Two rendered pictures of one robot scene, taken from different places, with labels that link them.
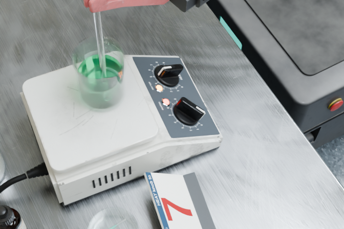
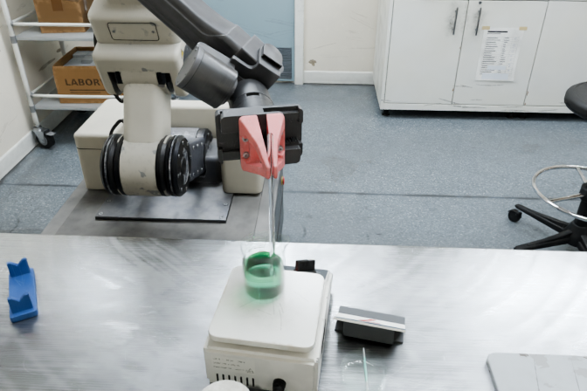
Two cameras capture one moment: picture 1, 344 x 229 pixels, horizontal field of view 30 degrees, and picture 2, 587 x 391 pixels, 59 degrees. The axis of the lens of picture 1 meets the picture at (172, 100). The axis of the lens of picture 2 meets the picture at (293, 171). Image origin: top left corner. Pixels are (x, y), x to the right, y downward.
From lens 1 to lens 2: 0.47 m
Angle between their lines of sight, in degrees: 47
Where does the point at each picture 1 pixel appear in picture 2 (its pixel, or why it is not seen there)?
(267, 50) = not seen: hidden behind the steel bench
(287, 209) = (398, 275)
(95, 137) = (300, 310)
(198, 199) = (363, 312)
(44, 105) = (244, 328)
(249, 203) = (382, 291)
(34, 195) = not seen: outside the picture
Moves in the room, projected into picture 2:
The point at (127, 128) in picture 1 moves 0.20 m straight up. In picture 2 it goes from (306, 289) to (308, 142)
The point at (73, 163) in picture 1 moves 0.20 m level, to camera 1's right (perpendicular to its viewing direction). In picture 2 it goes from (314, 332) to (391, 239)
